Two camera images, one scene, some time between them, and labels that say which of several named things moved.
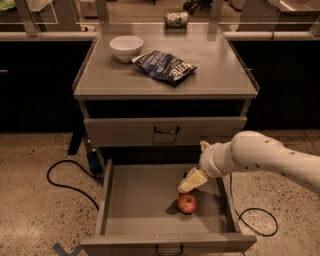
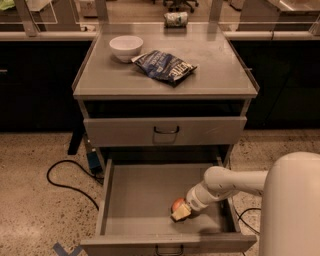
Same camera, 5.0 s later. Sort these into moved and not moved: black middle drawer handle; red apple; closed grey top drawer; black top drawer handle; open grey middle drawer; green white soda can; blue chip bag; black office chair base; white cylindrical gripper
Moved: red apple; white cylindrical gripper; black office chair base
Not moved: black top drawer handle; blue chip bag; black middle drawer handle; closed grey top drawer; open grey middle drawer; green white soda can
